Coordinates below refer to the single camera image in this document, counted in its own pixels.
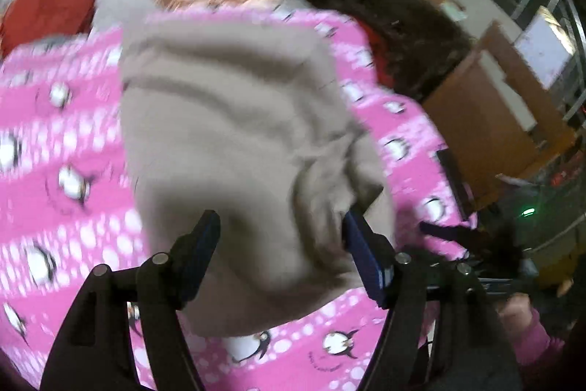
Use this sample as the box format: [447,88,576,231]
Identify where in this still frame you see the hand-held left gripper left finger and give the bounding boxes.
[40,210,221,391]

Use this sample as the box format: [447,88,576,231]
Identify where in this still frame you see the red cloth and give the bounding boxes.
[355,20,399,89]

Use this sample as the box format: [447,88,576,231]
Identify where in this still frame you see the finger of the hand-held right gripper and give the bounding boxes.
[419,221,479,243]

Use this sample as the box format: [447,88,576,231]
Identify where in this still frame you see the dark carved wooden furniture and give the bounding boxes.
[293,0,474,101]

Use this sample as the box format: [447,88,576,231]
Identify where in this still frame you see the beige zip pocket pants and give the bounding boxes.
[118,22,398,337]

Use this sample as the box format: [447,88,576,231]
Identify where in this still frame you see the person's right hand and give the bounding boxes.
[498,294,540,331]

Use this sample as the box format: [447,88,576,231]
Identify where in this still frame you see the pink penguin print blanket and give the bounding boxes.
[0,8,479,391]

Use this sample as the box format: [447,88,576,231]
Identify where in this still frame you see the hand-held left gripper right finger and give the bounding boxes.
[342,210,523,391]

